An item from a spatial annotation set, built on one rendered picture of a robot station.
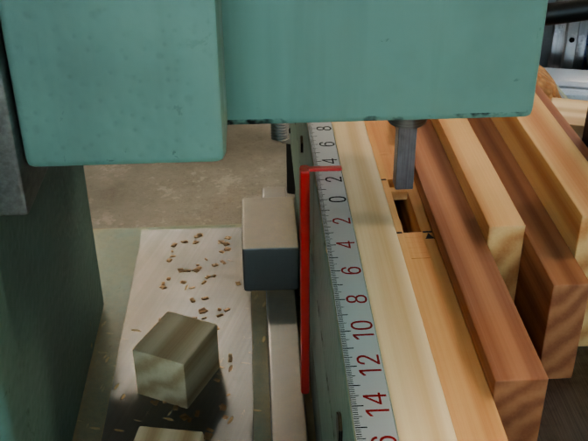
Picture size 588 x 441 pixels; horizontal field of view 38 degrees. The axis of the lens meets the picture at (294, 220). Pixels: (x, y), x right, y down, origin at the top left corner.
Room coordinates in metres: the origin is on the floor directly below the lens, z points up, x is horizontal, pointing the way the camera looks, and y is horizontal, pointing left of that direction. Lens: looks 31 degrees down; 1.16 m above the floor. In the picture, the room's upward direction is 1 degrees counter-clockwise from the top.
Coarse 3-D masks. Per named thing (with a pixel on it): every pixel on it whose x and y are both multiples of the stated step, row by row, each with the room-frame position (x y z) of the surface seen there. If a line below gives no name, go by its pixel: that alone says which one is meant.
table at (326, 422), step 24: (312, 264) 0.39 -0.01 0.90; (312, 288) 0.38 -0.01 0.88; (312, 312) 0.38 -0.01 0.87; (312, 336) 0.38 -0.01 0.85; (576, 360) 0.30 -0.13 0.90; (552, 384) 0.29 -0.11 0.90; (576, 384) 0.29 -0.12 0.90; (552, 408) 0.27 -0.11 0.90; (576, 408) 0.27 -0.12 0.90; (552, 432) 0.26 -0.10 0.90; (576, 432) 0.26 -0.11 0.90
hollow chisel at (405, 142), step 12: (396, 132) 0.38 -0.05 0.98; (408, 132) 0.38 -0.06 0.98; (396, 144) 0.38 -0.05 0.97; (408, 144) 0.38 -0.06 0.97; (396, 156) 0.38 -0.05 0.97; (408, 156) 0.38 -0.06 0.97; (396, 168) 0.38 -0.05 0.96; (408, 168) 0.38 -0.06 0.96; (396, 180) 0.38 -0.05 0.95; (408, 180) 0.38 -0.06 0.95
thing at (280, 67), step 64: (256, 0) 0.34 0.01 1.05; (320, 0) 0.35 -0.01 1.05; (384, 0) 0.35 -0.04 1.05; (448, 0) 0.35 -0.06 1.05; (512, 0) 0.35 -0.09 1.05; (256, 64) 0.34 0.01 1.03; (320, 64) 0.35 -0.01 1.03; (384, 64) 0.35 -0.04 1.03; (448, 64) 0.35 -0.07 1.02; (512, 64) 0.35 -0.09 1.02
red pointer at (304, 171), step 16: (304, 176) 0.38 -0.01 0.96; (304, 192) 0.38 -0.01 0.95; (304, 208) 0.38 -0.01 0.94; (304, 224) 0.38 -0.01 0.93; (304, 240) 0.38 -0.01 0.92; (304, 256) 0.38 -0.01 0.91; (304, 272) 0.38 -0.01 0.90; (304, 288) 0.38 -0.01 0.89; (304, 304) 0.38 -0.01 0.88; (304, 320) 0.38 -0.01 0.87; (304, 336) 0.38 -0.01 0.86; (304, 352) 0.38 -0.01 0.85; (304, 368) 0.38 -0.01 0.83; (304, 384) 0.38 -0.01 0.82
